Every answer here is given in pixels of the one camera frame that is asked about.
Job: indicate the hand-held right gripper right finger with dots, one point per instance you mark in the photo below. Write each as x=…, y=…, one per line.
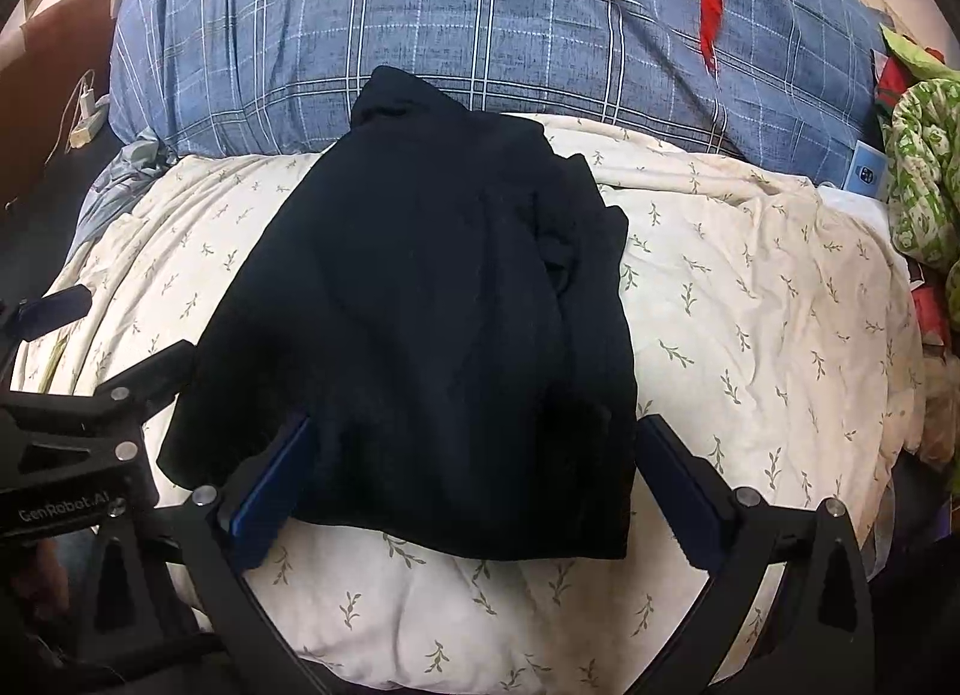
x=667, y=492

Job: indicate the black bed sheet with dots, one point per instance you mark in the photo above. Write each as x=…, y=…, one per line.
x=45, y=238

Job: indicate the green patterned cloth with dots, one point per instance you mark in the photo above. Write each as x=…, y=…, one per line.
x=926, y=178

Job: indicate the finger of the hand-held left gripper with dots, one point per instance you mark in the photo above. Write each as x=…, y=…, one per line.
x=56, y=309
x=161, y=365

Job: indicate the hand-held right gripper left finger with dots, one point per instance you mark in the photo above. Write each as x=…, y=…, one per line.
x=270, y=485

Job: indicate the red and green fabric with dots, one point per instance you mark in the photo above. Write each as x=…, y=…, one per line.
x=896, y=76

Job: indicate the grey cloth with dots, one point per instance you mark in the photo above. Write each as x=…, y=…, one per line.
x=127, y=166

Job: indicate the white charger plug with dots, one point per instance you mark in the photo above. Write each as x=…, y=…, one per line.
x=88, y=101

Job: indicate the multicoloured printed fabric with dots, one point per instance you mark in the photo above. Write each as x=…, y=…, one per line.
x=937, y=395

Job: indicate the black long-sleeved top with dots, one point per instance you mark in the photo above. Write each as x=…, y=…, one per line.
x=420, y=290

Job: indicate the white power strip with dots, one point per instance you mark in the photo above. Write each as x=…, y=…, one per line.
x=86, y=129

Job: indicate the brown headboard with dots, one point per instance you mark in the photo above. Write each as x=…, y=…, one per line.
x=52, y=50

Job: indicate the white leaf-print duvet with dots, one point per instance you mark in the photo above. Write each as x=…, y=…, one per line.
x=750, y=290

